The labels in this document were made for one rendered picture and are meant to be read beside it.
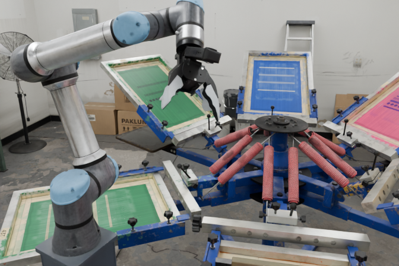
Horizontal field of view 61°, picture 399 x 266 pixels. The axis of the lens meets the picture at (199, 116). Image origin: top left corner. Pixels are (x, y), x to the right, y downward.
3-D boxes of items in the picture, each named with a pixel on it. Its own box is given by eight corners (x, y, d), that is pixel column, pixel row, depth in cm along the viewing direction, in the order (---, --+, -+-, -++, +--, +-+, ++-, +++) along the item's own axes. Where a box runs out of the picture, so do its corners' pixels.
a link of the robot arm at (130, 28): (-18, 53, 93) (132, -2, 76) (13, 48, 103) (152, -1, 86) (-1, 93, 96) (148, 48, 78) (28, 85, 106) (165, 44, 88)
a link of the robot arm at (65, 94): (75, 205, 115) (13, 48, 103) (100, 184, 129) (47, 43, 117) (104, 202, 111) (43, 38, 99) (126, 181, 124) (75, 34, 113)
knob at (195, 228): (204, 236, 147) (204, 222, 145) (192, 235, 148) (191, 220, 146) (207, 226, 154) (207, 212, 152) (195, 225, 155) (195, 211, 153)
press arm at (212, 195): (54, 238, 163) (53, 228, 161) (55, 231, 168) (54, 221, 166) (278, 193, 202) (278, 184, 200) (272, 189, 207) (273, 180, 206)
